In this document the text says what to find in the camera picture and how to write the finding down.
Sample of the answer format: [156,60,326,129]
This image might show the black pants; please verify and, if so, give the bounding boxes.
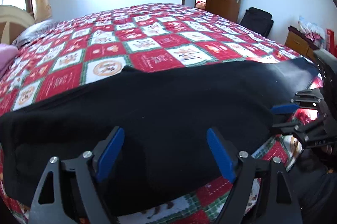
[1,58,319,216]

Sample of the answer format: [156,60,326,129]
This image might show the wooden desk cabinet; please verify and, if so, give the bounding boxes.
[285,26,319,61]

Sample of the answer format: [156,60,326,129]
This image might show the clutter on desk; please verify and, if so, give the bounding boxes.
[298,16,336,57]

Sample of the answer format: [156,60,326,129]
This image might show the black suitcase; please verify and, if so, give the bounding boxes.
[239,7,274,38]

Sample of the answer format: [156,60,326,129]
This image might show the pink folded blanket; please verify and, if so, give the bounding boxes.
[0,43,18,78]

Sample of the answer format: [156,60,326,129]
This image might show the red patchwork bed quilt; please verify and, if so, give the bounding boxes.
[0,2,325,224]

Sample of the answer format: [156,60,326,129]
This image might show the grey striped pillow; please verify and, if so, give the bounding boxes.
[12,20,58,48]

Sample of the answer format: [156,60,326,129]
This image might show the cream round headboard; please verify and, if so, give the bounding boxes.
[0,5,35,45]

